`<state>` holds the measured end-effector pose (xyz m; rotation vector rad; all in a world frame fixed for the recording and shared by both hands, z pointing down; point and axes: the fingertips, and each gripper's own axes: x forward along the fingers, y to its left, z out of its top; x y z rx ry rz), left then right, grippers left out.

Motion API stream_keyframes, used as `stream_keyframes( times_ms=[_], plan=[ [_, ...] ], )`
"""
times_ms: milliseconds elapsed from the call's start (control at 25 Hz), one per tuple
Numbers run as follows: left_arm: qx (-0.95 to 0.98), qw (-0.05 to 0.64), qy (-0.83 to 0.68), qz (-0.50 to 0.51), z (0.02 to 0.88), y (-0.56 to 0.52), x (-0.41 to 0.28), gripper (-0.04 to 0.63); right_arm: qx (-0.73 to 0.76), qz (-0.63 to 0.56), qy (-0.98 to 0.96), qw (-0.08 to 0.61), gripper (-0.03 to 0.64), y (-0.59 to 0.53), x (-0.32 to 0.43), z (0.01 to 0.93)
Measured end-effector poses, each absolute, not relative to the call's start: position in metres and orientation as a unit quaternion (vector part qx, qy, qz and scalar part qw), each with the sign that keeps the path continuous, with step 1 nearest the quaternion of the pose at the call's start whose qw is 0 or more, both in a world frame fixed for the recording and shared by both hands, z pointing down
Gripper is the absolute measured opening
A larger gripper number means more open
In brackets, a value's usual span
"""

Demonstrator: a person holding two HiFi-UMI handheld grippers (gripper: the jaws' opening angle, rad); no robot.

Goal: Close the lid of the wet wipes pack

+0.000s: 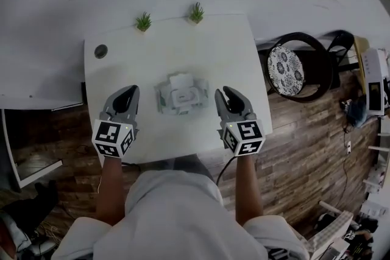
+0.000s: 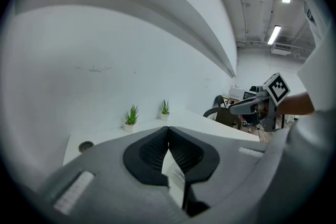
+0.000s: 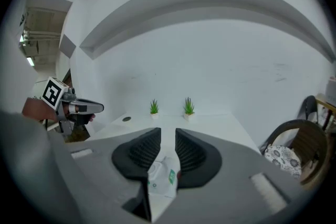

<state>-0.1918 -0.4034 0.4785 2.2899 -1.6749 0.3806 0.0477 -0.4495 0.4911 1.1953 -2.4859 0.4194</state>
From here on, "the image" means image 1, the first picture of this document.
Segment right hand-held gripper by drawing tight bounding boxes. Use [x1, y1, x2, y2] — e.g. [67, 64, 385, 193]
[214, 85, 266, 158]

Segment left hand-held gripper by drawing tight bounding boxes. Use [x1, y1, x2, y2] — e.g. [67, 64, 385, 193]
[91, 85, 141, 159]

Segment wet wipes packet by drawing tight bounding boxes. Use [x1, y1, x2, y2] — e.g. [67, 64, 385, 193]
[153, 70, 211, 117]

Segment person's right forearm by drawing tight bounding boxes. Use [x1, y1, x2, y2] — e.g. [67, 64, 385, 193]
[234, 154, 264, 228]

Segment person's left forearm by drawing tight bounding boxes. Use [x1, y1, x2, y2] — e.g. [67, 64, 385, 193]
[95, 156, 127, 227]

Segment floral seat cushion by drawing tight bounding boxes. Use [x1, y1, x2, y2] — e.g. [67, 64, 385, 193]
[267, 46, 306, 98]

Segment white square table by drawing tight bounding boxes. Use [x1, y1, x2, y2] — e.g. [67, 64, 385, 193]
[83, 12, 274, 167]

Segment person's dark trousers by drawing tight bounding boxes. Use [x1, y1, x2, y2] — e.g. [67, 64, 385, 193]
[164, 153, 215, 181]

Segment small potted green plant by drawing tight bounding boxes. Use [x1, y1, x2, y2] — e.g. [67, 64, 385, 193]
[186, 2, 205, 26]
[135, 11, 153, 35]

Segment round dark wicker chair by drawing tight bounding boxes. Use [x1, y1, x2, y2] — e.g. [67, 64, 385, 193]
[257, 31, 341, 105]

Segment black folding chair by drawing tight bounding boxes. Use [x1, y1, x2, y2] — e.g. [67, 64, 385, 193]
[325, 29, 356, 71]

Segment person's white shirt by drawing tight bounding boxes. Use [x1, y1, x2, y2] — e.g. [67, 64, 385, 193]
[51, 168, 309, 260]

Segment yellow side table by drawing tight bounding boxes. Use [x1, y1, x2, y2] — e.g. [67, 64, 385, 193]
[352, 35, 370, 96]

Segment white microwave oven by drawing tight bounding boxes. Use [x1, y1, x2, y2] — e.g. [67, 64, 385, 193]
[360, 47, 390, 117]

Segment round grey cable grommet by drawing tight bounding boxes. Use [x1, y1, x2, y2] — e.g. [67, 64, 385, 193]
[93, 43, 109, 60]

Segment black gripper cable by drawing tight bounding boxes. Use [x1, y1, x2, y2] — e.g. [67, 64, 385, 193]
[215, 155, 242, 186]

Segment white frame desk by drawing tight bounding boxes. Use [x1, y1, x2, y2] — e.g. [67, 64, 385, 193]
[0, 93, 85, 193]

